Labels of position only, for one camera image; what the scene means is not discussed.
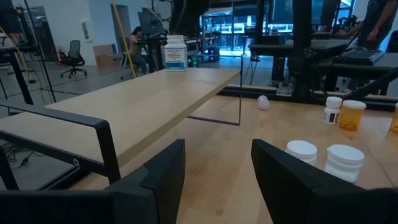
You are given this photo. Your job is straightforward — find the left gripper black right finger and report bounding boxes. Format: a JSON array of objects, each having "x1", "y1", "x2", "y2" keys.
[{"x1": 251, "y1": 139, "x2": 398, "y2": 224}]

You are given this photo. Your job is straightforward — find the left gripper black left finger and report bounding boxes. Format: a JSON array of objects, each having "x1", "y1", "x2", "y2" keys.
[{"x1": 0, "y1": 139, "x2": 187, "y2": 224}]

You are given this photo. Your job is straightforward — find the white bottle blue label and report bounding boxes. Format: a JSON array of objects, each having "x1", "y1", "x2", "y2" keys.
[
  {"x1": 285, "y1": 139, "x2": 318, "y2": 167},
  {"x1": 324, "y1": 144, "x2": 365, "y2": 184},
  {"x1": 164, "y1": 34, "x2": 188, "y2": 72}
]

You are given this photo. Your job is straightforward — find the small white bottle black label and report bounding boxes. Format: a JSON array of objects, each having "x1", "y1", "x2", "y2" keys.
[{"x1": 322, "y1": 96, "x2": 343, "y2": 126}]

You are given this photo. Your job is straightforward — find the orange pill bottle white cap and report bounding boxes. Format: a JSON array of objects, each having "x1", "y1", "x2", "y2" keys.
[
  {"x1": 338, "y1": 100, "x2": 367, "y2": 132},
  {"x1": 389, "y1": 102, "x2": 398, "y2": 134}
]

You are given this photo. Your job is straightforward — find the small clear plastic bottle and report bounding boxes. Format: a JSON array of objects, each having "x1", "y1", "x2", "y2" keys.
[{"x1": 257, "y1": 95, "x2": 271, "y2": 111}]

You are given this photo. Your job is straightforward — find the wooden shelf black metal legs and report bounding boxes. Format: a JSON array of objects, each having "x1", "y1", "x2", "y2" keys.
[{"x1": 0, "y1": 54, "x2": 244, "y2": 191}]

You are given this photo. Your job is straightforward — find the dark computer monitor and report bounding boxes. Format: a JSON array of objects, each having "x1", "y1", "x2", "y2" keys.
[{"x1": 137, "y1": 7, "x2": 165, "y2": 35}]

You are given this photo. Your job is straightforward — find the person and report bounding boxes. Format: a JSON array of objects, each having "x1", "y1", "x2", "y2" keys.
[
  {"x1": 129, "y1": 26, "x2": 149, "y2": 75},
  {"x1": 335, "y1": 0, "x2": 398, "y2": 50}
]

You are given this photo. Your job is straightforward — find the brown cardboard box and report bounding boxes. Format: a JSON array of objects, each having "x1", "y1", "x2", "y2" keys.
[{"x1": 92, "y1": 44, "x2": 123, "y2": 68}]

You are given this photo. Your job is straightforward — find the black office chair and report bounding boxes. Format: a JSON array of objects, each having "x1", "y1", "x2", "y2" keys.
[{"x1": 60, "y1": 39, "x2": 88, "y2": 79}]

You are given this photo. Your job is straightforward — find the black keyboard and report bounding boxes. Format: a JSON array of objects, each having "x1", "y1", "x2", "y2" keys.
[{"x1": 333, "y1": 48, "x2": 386, "y2": 66}]

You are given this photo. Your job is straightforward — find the black desk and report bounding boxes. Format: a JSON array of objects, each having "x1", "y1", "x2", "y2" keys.
[{"x1": 317, "y1": 51, "x2": 398, "y2": 96}]

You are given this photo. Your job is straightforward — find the yellow cable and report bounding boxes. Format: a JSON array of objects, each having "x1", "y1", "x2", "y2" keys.
[{"x1": 111, "y1": 0, "x2": 137, "y2": 79}]

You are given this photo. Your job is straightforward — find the black metal rig frame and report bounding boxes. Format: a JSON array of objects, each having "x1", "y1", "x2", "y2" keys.
[{"x1": 217, "y1": 67, "x2": 398, "y2": 112}]

